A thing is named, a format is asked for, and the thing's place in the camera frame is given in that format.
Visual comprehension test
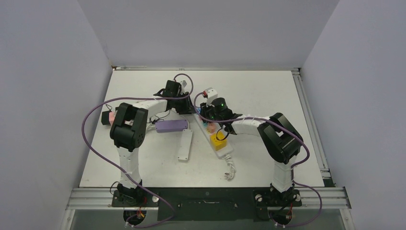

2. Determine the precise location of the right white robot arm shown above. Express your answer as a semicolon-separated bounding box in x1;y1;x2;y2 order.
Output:
196;97;307;205

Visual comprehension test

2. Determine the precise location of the pink cube socket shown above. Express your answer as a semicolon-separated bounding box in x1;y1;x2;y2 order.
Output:
108;112;116;126

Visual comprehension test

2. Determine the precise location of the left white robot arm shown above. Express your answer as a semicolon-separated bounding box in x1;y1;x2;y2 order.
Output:
110;80;192;206

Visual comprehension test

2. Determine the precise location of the white multi-socket power strip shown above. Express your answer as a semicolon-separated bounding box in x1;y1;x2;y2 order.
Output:
193;114;234;159

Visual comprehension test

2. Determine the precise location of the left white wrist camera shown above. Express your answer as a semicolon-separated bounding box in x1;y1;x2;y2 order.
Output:
179;80;187;94

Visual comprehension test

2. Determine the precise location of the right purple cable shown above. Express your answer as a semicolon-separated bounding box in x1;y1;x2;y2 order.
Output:
193;92;323;229

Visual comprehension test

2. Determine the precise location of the purple power strip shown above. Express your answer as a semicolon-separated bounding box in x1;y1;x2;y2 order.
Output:
155;119;189;133

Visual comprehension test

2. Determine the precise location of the white flat power strip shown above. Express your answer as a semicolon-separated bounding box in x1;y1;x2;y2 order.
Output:
177;129;193;162

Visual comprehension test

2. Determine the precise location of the yellow cube plug adapter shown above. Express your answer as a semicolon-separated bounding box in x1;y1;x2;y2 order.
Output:
209;131;227;151

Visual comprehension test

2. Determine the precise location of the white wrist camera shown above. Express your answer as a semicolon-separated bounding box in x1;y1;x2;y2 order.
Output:
203;88;218;105
179;80;187;94

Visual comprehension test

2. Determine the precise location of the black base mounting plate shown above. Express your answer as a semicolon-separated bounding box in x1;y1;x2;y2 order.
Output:
111;187;302;223

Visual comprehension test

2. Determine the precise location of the purple cable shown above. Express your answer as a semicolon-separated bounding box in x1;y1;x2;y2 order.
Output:
193;92;323;229
81;73;195;229

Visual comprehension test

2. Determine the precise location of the pink plug adapter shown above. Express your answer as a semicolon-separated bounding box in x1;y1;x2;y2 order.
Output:
206;123;218;134

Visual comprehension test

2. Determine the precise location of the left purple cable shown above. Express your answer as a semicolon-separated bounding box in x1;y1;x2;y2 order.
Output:
81;73;195;229

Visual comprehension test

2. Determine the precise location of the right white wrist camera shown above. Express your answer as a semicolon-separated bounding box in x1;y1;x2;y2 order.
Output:
203;88;218;105

